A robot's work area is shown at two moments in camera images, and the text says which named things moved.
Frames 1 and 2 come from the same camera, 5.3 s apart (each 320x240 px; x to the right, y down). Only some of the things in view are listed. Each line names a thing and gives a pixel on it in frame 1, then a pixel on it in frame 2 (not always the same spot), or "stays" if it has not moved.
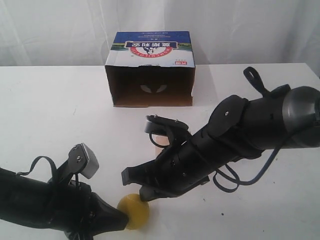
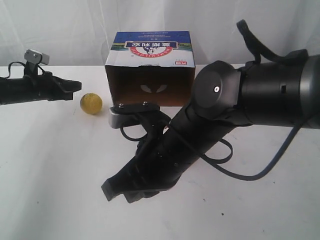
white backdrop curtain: [80, 32] stays
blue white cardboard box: [151, 68] stays
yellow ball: [137, 210] -> [91, 103]
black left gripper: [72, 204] -> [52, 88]
